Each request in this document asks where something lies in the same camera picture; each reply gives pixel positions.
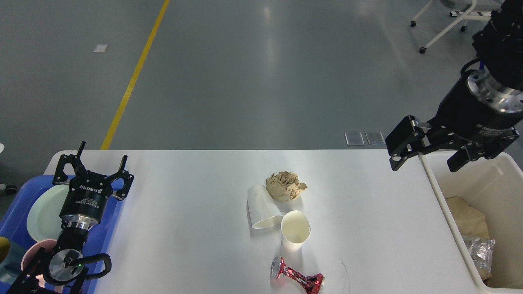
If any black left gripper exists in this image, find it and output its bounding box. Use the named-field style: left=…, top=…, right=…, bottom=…
left=52, top=141, right=134, bottom=227

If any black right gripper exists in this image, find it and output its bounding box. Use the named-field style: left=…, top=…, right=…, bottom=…
left=385, top=69, right=523, bottom=172

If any light green plate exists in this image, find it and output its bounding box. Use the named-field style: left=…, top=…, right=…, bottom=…
left=26, top=185, right=69, bottom=242

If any brown paper bag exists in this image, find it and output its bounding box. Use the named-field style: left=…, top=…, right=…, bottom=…
left=445, top=197, right=490, bottom=239

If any pink mug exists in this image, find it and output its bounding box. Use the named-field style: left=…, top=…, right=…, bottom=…
left=20, top=239, right=57, bottom=288

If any aluminium foil tray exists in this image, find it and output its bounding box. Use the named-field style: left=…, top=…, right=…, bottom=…
left=461, top=235, right=496, bottom=272

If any dark teal mug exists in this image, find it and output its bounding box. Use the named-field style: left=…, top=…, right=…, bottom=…
left=0, top=236, right=26, bottom=284

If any brown paper ball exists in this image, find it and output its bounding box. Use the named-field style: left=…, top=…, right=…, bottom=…
left=265, top=171, right=308, bottom=203

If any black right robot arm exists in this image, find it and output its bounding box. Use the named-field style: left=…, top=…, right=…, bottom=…
left=385, top=0, right=522, bottom=172

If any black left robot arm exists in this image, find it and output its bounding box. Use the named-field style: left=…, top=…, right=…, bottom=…
left=6, top=142, right=134, bottom=294

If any beige plastic bin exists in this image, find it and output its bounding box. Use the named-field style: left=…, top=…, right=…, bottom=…
left=420, top=151, right=523, bottom=294

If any right floor outlet cover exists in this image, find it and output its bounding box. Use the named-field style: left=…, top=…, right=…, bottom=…
left=365, top=131, right=386, bottom=145

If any floor outlet cover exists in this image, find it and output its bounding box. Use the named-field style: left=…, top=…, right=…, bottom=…
left=345, top=131, right=365, bottom=146
left=365, top=131, right=386, bottom=145

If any blue plastic tray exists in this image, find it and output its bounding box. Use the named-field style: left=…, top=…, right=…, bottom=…
left=1, top=176, right=121, bottom=294

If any white chair base left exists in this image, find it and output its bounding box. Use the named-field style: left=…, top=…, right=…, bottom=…
left=0, top=184, right=18, bottom=195

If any left floor outlet cover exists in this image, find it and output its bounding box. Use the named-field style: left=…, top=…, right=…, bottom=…
left=345, top=131, right=365, bottom=146

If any white office chair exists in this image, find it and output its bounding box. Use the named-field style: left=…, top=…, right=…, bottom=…
left=410, top=0, right=497, bottom=54

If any tipped white paper cup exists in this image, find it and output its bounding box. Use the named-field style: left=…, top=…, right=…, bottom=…
left=247, top=185, right=284, bottom=229

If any upright white paper cup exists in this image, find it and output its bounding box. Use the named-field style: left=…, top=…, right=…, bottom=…
left=281, top=210, right=311, bottom=252

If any crushed red can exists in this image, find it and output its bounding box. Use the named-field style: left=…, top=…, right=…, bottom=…
left=269, top=257, right=325, bottom=294

